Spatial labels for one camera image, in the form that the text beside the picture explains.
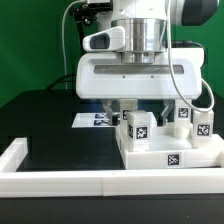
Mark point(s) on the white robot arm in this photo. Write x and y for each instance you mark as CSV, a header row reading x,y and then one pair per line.
x,y
161,12

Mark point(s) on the white fiducial marker sheet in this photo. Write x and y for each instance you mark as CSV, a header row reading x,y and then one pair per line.
x,y
91,120

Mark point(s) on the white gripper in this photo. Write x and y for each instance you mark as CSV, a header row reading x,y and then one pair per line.
x,y
132,62

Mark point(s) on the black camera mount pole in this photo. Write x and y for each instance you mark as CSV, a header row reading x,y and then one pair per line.
x,y
86,13

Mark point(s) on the white U-shaped obstacle fence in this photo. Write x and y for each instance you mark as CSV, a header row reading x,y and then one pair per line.
x,y
102,183

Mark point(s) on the white square table top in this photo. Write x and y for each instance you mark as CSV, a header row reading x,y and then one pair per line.
x,y
166,151

